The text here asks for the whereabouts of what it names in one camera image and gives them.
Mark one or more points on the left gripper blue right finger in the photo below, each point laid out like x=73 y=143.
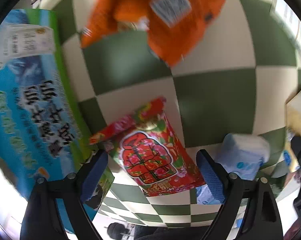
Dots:
x=213 y=190

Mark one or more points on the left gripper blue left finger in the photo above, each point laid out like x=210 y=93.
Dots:
x=89 y=176

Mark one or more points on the light blue tissue packet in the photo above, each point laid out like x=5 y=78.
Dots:
x=242 y=154

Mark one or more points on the red floral wipes packet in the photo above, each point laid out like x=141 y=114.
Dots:
x=144 y=144

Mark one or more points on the orange wipes packet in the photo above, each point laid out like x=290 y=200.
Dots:
x=174 y=27

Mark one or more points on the cardboard box with blue print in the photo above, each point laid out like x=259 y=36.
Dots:
x=42 y=132

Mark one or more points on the green white checkered mat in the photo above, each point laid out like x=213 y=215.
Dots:
x=236 y=80

